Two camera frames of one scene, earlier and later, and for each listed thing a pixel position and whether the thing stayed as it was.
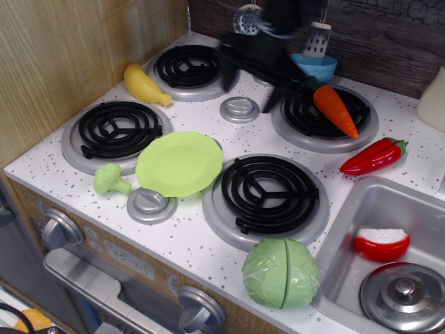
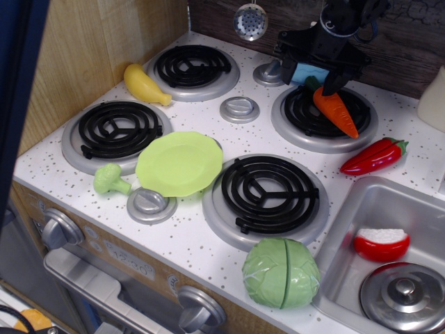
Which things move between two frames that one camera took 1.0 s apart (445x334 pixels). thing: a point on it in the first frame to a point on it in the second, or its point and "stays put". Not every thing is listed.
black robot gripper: [268, 57] to [311, 44]
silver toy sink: [373, 204] stays put
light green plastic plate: [178, 163] stays put
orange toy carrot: [327, 99] stays put
